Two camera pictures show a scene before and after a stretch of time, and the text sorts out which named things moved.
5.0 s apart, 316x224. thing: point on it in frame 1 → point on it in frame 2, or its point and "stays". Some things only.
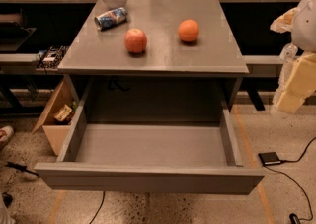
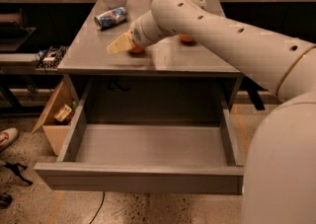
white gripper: x=305 y=27 → x=138 y=32
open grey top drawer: x=193 y=157 stays
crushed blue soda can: x=111 y=19 stays
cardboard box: x=57 y=117 stays
